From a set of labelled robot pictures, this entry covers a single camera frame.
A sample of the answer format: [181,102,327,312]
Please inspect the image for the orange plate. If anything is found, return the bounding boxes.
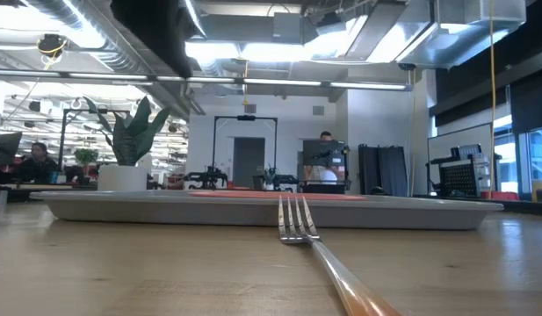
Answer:
[187,190,369,202]

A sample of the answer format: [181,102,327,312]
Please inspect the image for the grey rectangular tray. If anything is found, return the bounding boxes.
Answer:
[29,189,504,232]

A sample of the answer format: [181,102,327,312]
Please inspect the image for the silver metal fork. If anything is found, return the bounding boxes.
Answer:
[277,195,403,316]

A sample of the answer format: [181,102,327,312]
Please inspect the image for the grey door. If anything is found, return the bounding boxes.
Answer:
[232,136,267,189]

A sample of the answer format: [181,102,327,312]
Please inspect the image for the dark grey machine cabinet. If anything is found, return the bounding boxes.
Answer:
[300,139,352,194]

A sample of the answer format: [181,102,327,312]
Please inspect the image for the long ceiling light strip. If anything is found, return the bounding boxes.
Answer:
[0,68,408,91]

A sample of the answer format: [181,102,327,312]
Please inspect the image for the black folding screen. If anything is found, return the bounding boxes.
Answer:
[358,143,409,198]

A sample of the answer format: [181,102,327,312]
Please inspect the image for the green snake plant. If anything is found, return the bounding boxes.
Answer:
[83,95,171,167]

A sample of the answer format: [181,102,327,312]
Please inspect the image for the white round plant pot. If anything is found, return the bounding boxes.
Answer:
[97,163,149,192]

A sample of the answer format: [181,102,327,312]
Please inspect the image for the small green potted plant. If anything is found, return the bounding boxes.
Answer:
[73,147,100,177]

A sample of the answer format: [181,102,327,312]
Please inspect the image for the framed whiteboard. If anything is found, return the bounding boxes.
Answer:
[426,122,494,195]

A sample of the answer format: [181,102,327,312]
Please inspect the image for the black pegboard cart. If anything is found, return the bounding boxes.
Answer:
[427,143,503,198]

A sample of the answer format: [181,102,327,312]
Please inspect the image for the seated person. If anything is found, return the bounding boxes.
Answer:
[14,140,61,184]

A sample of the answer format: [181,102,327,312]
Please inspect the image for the red bin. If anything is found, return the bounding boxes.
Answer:
[480,190,520,202]

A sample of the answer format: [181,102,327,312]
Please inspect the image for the background desk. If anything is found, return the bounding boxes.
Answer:
[0,182,98,212]

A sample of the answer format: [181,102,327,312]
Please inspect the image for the dark computer monitor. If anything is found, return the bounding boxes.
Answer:
[0,131,24,169]

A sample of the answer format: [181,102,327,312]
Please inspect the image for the black background rig frame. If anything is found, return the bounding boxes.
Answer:
[212,114,279,190]

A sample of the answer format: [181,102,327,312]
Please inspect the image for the black metal frame stand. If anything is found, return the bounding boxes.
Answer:
[56,107,132,173]

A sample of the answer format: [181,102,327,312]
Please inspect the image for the silver ceiling air duct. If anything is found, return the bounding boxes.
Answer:
[28,0,192,119]

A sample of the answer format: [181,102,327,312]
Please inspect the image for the yellow hanging cable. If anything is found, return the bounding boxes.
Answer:
[488,0,498,199]

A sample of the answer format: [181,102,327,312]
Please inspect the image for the black ceiling cable reel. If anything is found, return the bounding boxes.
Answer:
[35,32,69,59]

